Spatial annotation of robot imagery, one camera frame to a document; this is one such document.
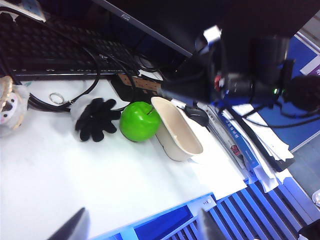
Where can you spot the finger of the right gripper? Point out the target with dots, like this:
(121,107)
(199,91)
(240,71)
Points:
(185,91)

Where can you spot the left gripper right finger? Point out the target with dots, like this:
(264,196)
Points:
(207,225)

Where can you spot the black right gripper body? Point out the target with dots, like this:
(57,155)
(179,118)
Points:
(230,70)

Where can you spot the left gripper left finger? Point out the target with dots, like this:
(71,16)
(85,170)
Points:
(75,225)

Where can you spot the reversible white black plush octopus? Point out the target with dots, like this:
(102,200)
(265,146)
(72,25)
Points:
(96,120)

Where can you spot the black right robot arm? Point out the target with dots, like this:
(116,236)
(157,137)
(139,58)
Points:
(270,62)

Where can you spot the cream paper lunch box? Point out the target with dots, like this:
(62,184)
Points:
(180,135)

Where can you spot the black computer mouse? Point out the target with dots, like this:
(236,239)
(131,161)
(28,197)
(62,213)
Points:
(197,115)

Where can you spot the blue slatted panel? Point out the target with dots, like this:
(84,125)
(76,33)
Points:
(250,212)

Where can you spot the green plastic apple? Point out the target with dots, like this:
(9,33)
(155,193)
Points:
(140,122)

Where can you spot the blue book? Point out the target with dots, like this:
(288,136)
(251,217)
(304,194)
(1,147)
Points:
(237,142)

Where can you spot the large black computer monitor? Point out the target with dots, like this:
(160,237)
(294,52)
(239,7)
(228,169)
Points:
(162,20)

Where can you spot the white purple poster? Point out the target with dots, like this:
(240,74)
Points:
(311,66)

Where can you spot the white paper stack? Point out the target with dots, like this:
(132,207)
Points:
(270,150)

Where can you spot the penguin plush with straw hat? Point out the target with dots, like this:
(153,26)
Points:
(10,110)

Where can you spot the black computer keyboard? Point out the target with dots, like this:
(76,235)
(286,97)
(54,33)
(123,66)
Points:
(50,50)

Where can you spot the white printed papers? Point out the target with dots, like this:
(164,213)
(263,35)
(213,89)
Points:
(30,7)

